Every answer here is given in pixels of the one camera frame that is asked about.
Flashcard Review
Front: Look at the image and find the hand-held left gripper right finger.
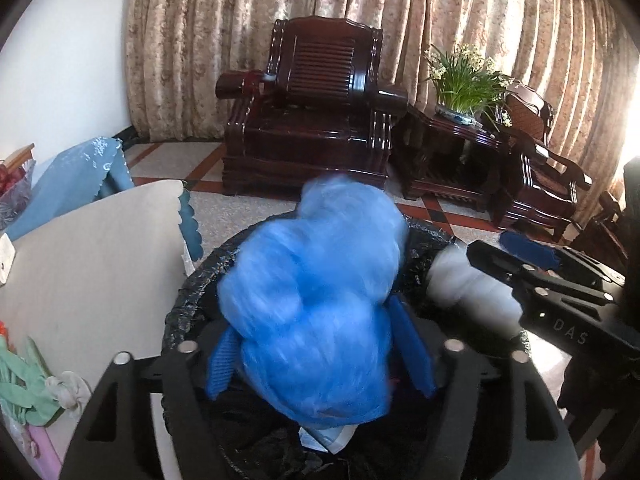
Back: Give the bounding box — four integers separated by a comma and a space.
390, 295, 583, 480

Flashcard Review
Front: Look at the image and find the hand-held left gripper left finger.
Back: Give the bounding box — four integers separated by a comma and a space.
59, 330, 241, 480

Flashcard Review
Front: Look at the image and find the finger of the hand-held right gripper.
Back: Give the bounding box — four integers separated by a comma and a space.
466, 240, 626, 311
500, 230, 626, 291

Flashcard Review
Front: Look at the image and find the white tissue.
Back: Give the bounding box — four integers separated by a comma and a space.
430, 247, 523, 336

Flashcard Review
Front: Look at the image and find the bin with black liner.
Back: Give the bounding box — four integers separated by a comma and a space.
161, 220, 531, 480

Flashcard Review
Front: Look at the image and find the blue plastic bag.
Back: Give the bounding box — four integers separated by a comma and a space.
217, 175, 410, 428

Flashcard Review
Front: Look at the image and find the white knotted cloth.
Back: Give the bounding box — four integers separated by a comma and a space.
44, 370, 91, 417

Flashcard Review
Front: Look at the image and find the green cloth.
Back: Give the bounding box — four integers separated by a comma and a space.
0, 335, 66, 427

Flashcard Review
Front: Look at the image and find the pink face mask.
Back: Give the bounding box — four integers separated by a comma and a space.
12, 422, 63, 480

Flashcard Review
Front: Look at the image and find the dark wooden armchair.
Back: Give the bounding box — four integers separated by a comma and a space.
492, 82, 593, 243
215, 16, 408, 197

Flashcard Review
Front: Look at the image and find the dark wooden side table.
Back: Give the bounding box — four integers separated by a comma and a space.
390, 102, 506, 211

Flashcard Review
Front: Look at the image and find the teal scalloped tablecloth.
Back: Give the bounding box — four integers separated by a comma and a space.
177, 190, 203, 261

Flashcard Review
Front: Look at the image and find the blue and white plant pot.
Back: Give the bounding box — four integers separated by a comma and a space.
434, 104, 483, 126

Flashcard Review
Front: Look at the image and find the green flowering plant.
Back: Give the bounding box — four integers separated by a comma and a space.
422, 42, 513, 116

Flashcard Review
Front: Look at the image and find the blue tablecloth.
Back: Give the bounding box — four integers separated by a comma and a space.
5, 136, 133, 241

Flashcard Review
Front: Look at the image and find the white tissue box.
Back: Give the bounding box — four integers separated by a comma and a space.
0, 232, 16, 286

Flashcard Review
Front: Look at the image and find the glass fruit bowl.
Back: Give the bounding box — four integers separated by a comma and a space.
0, 160, 37, 233

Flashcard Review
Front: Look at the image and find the red apple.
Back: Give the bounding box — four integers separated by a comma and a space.
0, 165, 23, 196

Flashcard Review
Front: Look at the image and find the wooden television stand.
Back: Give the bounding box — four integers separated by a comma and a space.
2, 143, 36, 169

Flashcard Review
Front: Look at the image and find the floral beige curtain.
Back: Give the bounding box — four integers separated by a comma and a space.
120, 0, 636, 201

